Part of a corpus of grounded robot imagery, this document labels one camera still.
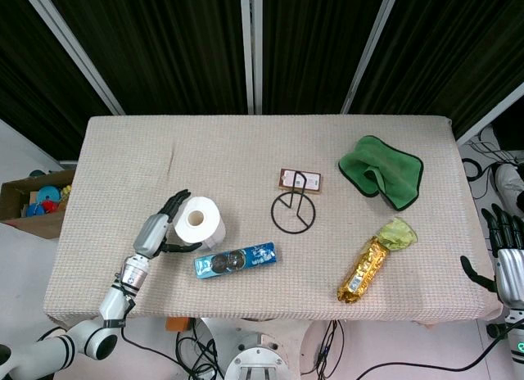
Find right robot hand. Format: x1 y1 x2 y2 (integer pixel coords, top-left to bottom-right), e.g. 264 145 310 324
460 203 524 305

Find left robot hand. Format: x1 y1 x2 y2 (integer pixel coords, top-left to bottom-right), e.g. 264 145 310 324
132 188 202 260

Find white toilet paper roll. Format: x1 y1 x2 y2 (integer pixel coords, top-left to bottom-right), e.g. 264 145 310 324
174 196 227 252

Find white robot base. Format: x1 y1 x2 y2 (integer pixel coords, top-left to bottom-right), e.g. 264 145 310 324
196 317 316 380

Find blue cookie package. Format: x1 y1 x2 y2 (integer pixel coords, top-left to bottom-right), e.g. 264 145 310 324
193 241 282 280

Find orange small box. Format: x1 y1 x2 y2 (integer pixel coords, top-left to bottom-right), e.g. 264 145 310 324
165 317 190 334

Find beige woven tablecloth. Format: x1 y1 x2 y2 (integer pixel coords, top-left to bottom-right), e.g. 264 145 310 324
43 115 504 328

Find colourful toys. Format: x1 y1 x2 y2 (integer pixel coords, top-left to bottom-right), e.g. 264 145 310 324
20 170 74 217

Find cardboard box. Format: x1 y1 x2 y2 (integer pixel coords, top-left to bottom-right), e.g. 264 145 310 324
0 169 77 240

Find gold foil snack package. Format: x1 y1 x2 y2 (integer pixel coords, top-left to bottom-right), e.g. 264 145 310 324
337 217 419 304

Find green microfiber cloth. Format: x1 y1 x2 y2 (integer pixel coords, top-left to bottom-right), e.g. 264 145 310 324
337 134 425 212

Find brown small card box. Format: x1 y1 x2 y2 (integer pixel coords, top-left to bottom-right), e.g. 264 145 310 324
278 167 323 194

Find black curtain partition panels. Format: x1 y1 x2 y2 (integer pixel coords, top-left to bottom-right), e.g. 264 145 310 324
0 0 524 162

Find black cables by wall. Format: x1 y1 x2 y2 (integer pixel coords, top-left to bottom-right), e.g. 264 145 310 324
461 125 524 201

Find black floor cables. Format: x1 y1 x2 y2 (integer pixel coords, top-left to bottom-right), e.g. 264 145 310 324
120 318 513 380

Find black wire stand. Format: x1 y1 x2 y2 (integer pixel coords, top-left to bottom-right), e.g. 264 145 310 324
270 170 316 234

